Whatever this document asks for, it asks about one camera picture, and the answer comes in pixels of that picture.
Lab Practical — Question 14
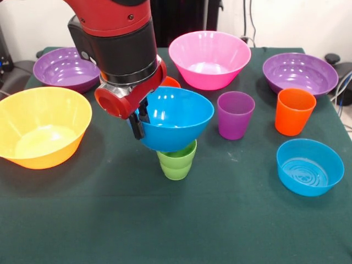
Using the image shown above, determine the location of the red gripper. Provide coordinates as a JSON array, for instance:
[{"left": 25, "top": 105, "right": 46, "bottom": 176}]
[{"left": 94, "top": 59, "right": 168, "bottom": 140}]

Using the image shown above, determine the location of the deep blue plastic bowl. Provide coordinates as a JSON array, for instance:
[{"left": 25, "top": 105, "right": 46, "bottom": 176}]
[{"left": 128, "top": 86, "right": 215, "bottom": 153}]

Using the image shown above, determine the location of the orange plastic bowl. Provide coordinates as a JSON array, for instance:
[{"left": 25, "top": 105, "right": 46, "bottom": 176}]
[{"left": 159, "top": 76, "right": 182, "bottom": 89}]

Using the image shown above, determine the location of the green plastic cup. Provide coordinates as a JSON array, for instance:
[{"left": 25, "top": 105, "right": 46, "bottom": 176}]
[{"left": 156, "top": 139, "right": 198, "bottom": 182}]

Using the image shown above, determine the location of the pink plastic bowl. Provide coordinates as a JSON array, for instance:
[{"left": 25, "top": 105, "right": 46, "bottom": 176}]
[{"left": 168, "top": 30, "right": 252, "bottom": 91}]

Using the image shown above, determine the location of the purple plastic bowl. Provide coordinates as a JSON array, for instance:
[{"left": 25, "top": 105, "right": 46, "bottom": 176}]
[
  {"left": 262, "top": 52, "right": 339, "bottom": 100},
  {"left": 32, "top": 47, "right": 101, "bottom": 94}
]

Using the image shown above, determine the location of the purple plastic cup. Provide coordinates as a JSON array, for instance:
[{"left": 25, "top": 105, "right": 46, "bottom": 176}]
[{"left": 217, "top": 91, "right": 256, "bottom": 141}]

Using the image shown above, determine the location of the yellow plastic bowl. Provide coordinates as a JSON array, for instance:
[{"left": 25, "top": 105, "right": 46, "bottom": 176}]
[{"left": 0, "top": 86, "right": 93, "bottom": 170}]

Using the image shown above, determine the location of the dark green table cloth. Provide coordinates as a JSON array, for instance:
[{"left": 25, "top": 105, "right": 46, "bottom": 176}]
[{"left": 0, "top": 46, "right": 352, "bottom": 264}]

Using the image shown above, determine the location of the black device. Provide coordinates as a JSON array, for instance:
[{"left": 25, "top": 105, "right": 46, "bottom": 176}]
[{"left": 0, "top": 24, "right": 14, "bottom": 74}]

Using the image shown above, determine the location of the orange plastic cup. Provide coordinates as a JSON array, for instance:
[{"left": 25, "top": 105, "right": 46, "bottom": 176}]
[{"left": 274, "top": 87, "right": 317, "bottom": 137}]

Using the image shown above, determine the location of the low blue plastic bowl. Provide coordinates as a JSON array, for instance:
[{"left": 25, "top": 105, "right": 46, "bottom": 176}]
[{"left": 276, "top": 138, "right": 345, "bottom": 197}]

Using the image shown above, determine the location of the black round knob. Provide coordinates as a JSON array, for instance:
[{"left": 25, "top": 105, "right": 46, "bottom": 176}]
[{"left": 324, "top": 53, "right": 342, "bottom": 66}]

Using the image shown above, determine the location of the black wall cable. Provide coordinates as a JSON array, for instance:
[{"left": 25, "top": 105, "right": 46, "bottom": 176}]
[{"left": 243, "top": 0, "right": 248, "bottom": 38}]

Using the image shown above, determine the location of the grey wall cable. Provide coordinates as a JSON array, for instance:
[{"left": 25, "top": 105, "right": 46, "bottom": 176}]
[{"left": 249, "top": 0, "right": 257, "bottom": 43}]

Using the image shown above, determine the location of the white cable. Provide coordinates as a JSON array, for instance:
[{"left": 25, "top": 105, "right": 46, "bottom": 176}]
[{"left": 329, "top": 71, "right": 352, "bottom": 103}]

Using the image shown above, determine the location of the blue cable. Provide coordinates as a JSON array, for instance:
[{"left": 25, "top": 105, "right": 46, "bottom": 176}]
[{"left": 337, "top": 70, "right": 352, "bottom": 107}]

